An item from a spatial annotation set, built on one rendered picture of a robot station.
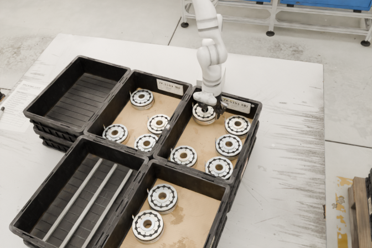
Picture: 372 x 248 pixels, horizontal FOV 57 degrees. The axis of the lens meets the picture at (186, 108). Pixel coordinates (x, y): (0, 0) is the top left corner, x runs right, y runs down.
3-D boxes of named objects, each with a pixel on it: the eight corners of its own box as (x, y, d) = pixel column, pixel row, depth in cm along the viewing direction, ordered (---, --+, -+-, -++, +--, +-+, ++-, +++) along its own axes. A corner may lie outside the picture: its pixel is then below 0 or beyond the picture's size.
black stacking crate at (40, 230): (89, 152, 138) (81, 134, 130) (154, 175, 129) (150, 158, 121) (22, 243, 115) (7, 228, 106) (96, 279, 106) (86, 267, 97)
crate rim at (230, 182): (194, 88, 147) (194, 84, 145) (263, 106, 137) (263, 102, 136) (151, 161, 122) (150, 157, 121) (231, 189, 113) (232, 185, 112)
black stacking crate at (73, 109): (84, 73, 172) (78, 55, 163) (136, 87, 163) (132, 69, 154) (32, 130, 148) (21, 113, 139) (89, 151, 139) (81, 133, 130)
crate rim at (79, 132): (79, 57, 165) (78, 53, 163) (133, 72, 156) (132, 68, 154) (22, 116, 141) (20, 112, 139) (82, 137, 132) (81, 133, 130)
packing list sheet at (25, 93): (20, 80, 187) (20, 79, 187) (57, 86, 183) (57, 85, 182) (-18, 125, 166) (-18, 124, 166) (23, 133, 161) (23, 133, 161)
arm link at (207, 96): (192, 99, 127) (191, 87, 122) (205, 79, 133) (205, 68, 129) (214, 107, 124) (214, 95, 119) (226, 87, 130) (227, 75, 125)
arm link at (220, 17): (223, 9, 147) (223, 42, 159) (201, 9, 148) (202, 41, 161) (222, 21, 141) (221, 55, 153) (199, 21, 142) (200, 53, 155)
